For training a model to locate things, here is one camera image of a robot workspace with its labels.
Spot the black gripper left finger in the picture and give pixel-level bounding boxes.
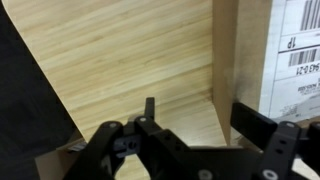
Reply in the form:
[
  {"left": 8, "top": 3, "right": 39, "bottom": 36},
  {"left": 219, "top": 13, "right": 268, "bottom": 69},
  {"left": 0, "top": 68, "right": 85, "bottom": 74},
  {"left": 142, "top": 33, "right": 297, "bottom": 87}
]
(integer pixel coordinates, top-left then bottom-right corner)
[{"left": 144, "top": 97, "right": 155, "bottom": 119}]

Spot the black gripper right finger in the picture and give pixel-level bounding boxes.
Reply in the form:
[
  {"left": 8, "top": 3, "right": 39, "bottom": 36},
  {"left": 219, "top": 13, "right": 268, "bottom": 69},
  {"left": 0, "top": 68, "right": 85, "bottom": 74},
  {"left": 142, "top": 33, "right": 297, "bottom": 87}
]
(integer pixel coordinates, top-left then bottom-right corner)
[{"left": 230, "top": 102, "right": 278, "bottom": 150}]

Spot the brown cardboard box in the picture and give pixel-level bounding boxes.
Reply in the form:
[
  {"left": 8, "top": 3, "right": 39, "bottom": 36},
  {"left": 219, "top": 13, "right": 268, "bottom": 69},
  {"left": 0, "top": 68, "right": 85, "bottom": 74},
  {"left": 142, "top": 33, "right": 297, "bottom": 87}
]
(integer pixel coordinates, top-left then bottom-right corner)
[{"left": 29, "top": 0, "right": 319, "bottom": 180}]

